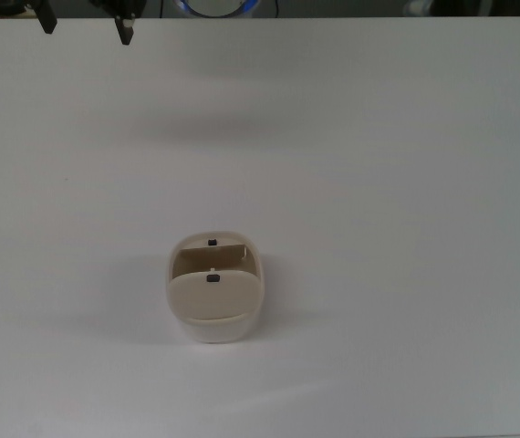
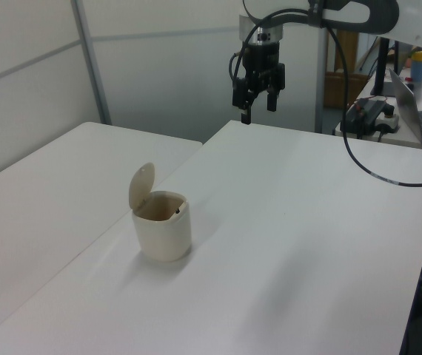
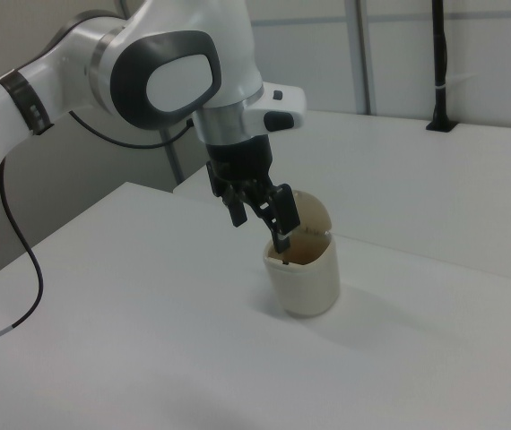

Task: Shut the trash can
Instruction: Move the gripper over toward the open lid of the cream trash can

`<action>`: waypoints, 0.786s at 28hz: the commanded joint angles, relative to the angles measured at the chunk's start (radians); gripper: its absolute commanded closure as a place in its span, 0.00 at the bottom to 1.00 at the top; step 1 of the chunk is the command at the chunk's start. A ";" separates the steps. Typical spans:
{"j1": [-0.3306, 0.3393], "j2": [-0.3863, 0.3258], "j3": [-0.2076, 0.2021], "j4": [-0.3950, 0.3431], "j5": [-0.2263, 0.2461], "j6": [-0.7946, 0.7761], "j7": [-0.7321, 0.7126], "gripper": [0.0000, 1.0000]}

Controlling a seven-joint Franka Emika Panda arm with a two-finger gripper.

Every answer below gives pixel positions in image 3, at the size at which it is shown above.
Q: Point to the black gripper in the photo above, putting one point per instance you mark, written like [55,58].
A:
[242,161]

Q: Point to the small white lidded bin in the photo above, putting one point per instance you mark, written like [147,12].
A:
[302,286]

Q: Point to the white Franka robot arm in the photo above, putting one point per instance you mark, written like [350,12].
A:
[58,80]

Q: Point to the black pole with base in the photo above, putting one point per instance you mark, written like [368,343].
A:
[439,45]

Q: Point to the grey slanted partition post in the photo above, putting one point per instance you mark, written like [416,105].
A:
[173,157]

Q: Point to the grey upright partition post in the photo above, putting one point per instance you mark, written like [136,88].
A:
[365,58]

